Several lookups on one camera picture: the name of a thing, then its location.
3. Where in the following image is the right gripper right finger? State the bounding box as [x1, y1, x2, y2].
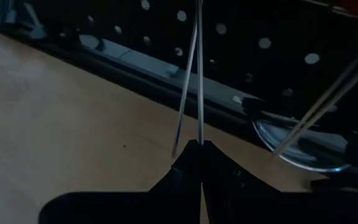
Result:
[202, 140, 310, 224]

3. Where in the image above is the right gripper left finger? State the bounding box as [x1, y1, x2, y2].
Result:
[147, 139, 202, 224]

